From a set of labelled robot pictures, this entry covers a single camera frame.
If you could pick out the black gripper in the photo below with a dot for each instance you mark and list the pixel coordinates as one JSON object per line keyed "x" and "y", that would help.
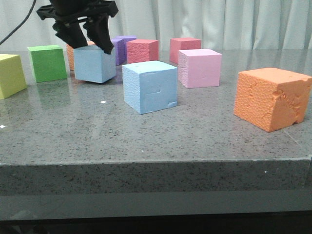
{"x": 96, "y": 14}

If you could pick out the notched light blue foam cube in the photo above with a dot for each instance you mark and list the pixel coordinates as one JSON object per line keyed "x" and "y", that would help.
{"x": 150, "y": 86}

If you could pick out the small orange foam cube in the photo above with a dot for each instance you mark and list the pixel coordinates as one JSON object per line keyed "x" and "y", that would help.
{"x": 70, "y": 55}

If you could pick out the rear purple foam cube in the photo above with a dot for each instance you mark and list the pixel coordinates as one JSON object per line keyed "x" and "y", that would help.
{"x": 127, "y": 37}

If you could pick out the purple foam cube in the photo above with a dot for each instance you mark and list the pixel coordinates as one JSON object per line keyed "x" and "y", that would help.
{"x": 119, "y": 50}
{"x": 127, "y": 37}

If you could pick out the front purple foam cube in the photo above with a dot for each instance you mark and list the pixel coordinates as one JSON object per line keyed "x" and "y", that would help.
{"x": 119, "y": 50}

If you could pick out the green foam cube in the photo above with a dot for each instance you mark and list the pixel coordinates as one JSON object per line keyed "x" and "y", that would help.
{"x": 47, "y": 63}

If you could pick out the textured red foam cube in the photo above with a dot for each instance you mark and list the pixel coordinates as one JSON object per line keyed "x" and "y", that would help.
{"x": 141, "y": 50}

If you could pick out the yellow foam cube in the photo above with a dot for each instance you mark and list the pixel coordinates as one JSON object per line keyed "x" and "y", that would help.
{"x": 12, "y": 79}

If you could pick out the smooth red foam cube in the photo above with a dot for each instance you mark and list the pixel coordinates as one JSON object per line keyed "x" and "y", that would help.
{"x": 177, "y": 44}

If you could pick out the pink foam cube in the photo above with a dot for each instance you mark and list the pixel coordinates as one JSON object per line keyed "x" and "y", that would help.
{"x": 199, "y": 68}

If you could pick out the grey-white curtain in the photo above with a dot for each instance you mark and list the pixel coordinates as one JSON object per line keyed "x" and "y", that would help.
{"x": 219, "y": 24}

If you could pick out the large chipped orange foam cube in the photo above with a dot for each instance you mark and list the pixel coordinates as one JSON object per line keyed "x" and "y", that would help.
{"x": 272, "y": 98}

